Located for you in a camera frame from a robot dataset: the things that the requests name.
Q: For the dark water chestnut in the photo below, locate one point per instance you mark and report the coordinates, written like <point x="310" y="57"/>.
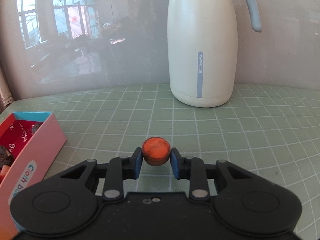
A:
<point x="37" y="127"/>
<point x="5" y="156"/>

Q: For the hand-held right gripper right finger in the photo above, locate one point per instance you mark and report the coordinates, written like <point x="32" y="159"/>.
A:
<point x="175" y="165"/>

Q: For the green grid tablecloth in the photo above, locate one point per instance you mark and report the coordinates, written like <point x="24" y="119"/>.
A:
<point x="225" y="135"/>

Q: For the beige lace curtain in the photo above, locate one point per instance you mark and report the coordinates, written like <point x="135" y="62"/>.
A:
<point x="6" y="97"/>

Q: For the colourful cardboard box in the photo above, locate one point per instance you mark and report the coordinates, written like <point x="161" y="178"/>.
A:
<point x="37" y="150"/>

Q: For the carrot piece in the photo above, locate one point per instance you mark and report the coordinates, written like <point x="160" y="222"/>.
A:
<point x="3" y="172"/>
<point x="156" y="150"/>

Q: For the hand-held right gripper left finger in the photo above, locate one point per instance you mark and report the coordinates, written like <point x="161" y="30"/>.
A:
<point x="138" y="163"/>

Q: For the white thermos jug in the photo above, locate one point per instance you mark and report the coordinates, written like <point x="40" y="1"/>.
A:
<point x="202" y="42"/>

